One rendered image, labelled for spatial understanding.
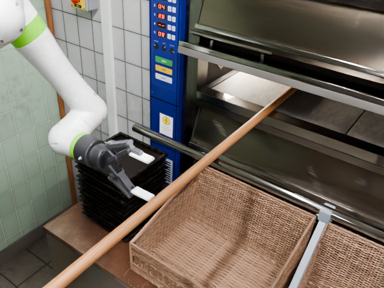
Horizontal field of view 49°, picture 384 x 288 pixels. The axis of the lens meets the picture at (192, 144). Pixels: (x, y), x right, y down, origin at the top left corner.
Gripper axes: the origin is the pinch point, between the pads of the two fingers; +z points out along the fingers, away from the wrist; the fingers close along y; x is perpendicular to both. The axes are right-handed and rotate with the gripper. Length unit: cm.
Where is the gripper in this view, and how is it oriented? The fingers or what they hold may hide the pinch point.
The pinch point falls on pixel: (148, 178)
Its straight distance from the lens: 122.0
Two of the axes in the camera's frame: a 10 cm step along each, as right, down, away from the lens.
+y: -0.4, 8.4, 5.4
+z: 8.3, 3.4, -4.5
